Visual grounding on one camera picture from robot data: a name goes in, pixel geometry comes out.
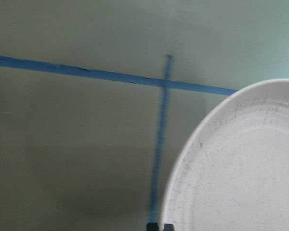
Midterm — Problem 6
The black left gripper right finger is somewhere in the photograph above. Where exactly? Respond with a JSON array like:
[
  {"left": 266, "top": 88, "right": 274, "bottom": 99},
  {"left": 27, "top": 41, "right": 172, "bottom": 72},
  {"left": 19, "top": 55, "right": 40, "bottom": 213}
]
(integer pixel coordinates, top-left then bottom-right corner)
[{"left": 163, "top": 223, "right": 175, "bottom": 231}]

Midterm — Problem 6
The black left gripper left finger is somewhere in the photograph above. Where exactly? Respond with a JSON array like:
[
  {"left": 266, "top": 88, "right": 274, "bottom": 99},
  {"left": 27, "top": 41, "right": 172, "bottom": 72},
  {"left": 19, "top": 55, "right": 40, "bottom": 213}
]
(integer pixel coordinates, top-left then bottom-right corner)
[{"left": 146, "top": 222, "right": 158, "bottom": 231}]

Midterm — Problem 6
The pink plate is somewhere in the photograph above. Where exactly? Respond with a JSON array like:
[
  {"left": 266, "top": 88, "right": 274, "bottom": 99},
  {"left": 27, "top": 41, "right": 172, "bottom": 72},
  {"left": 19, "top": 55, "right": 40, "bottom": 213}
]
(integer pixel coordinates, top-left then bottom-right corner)
[{"left": 160, "top": 79, "right": 289, "bottom": 231}]

